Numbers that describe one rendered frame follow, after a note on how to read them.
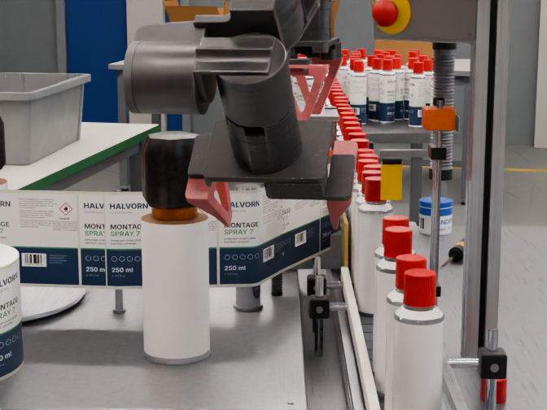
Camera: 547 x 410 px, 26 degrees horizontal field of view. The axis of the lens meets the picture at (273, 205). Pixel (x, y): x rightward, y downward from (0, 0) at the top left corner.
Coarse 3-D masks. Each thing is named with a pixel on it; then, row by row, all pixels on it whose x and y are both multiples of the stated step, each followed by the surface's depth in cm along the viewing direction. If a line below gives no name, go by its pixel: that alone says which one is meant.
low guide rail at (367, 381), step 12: (348, 276) 184; (348, 288) 178; (348, 300) 171; (348, 312) 168; (360, 324) 160; (360, 336) 155; (360, 348) 150; (360, 360) 146; (360, 372) 145; (372, 384) 138; (372, 396) 134; (372, 408) 130
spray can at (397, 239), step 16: (384, 240) 141; (400, 240) 139; (384, 272) 140; (384, 288) 140; (384, 304) 141; (384, 320) 141; (384, 336) 141; (384, 352) 142; (384, 368) 142; (384, 384) 142
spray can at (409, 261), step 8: (400, 256) 128; (408, 256) 128; (416, 256) 128; (424, 256) 128; (400, 264) 126; (408, 264) 126; (416, 264) 126; (424, 264) 126; (400, 272) 126; (400, 280) 127; (400, 288) 127; (392, 296) 127; (400, 296) 127; (392, 304) 127; (400, 304) 126; (392, 312) 127; (392, 320) 127; (392, 328) 127; (392, 336) 127; (392, 344) 128; (392, 352) 128; (392, 360) 128; (392, 368) 128; (392, 376) 128; (384, 408) 131
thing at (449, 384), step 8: (448, 368) 129; (448, 376) 127; (448, 384) 124; (456, 384) 124; (448, 392) 123; (456, 392) 122; (456, 400) 120; (464, 400) 120; (456, 408) 118; (464, 408) 117
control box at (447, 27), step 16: (400, 0) 165; (416, 0) 164; (432, 0) 163; (448, 0) 161; (464, 0) 160; (400, 16) 166; (416, 16) 165; (432, 16) 163; (448, 16) 162; (464, 16) 160; (384, 32) 168; (400, 32) 166; (416, 32) 165; (432, 32) 164; (448, 32) 162; (464, 32) 161
